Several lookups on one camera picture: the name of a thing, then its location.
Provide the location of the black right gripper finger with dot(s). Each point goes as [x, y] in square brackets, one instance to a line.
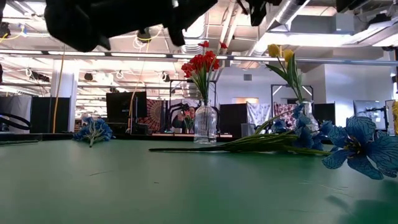
[257, 12]

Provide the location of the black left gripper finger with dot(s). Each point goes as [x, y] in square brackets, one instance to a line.
[177, 31]

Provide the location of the amber glass bottle vase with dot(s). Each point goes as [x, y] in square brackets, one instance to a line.
[395, 118]

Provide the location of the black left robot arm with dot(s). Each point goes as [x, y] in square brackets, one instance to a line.
[77, 25]

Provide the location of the clear ribbed glass bottle vase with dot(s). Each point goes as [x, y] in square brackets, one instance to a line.
[205, 127]

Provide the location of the clear flared glass vase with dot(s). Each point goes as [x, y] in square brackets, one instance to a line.
[308, 110]

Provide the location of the long ceiling light bar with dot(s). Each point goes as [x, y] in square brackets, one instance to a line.
[140, 55]

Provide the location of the mandala patterned tapestry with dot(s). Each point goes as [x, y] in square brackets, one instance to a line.
[154, 112]

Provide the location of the person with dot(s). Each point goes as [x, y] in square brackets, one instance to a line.
[180, 121]

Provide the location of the black monitor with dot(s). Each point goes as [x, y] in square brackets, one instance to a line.
[325, 113]
[124, 105]

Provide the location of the pink floral cloth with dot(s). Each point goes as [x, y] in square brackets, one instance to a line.
[280, 107]

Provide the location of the white patterned cloth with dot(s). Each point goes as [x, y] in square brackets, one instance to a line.
[258, 113]

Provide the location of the black partition panel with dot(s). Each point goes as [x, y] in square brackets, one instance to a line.
[233, 119]
[49, 115]

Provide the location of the grey monitor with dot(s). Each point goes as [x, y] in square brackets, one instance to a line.
[363, 107]

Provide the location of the green table mat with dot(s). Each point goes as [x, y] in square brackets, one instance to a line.
[155, 186]

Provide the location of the grey cloth screen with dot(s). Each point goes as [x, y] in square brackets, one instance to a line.
[15, 105]

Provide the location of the silver ventilation duct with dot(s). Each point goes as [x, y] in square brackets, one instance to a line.
[194, 37]
[259, 46]

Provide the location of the black ceiling camera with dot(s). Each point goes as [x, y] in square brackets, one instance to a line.
[144, 36]

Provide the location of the black rig frame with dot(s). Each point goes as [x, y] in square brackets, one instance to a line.
[178, 81]

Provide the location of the black aluminium table frame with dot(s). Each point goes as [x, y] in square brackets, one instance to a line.
[46, 137]

